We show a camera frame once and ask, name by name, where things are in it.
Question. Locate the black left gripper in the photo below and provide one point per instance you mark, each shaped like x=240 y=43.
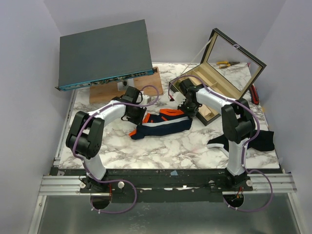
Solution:
x=139 y=120

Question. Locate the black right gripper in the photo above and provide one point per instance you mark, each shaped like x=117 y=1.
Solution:
x=189 y=109

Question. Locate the navy orange underwear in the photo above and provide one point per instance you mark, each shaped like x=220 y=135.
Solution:
x=166 y=122

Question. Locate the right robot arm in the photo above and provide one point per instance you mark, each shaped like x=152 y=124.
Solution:
x=237 y=124

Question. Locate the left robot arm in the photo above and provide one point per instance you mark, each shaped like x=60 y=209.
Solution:
x=86 y=132

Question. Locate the cream rolled underwear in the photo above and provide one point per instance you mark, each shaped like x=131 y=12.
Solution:
x=207 y=112

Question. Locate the black white underwear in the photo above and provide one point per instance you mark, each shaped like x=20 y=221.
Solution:
x=263 y=142

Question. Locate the wooden board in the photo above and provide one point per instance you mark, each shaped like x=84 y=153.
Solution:
x=104 y=93

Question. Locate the black compartment organizer box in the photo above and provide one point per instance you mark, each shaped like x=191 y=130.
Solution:
x=233 y=81

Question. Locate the red black utility knife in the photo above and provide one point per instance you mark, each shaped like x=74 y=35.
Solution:
x=254 y=95

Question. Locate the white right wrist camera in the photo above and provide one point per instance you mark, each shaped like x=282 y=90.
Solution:
x=178 y=98

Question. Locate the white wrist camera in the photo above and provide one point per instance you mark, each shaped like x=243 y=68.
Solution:
x=178 y=98
x=144 y=99

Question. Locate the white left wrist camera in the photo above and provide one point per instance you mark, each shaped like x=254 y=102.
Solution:
x=144 y=99

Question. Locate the metal switch stand bracket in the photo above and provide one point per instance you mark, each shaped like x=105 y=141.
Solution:
x=123 y=85

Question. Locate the yellow handled pliers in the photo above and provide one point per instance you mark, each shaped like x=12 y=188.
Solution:
x=226 y=64

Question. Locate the grey network switch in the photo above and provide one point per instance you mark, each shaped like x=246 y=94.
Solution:
x=104 y=55

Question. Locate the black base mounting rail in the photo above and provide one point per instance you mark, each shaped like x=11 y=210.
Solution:
x=157 y=186

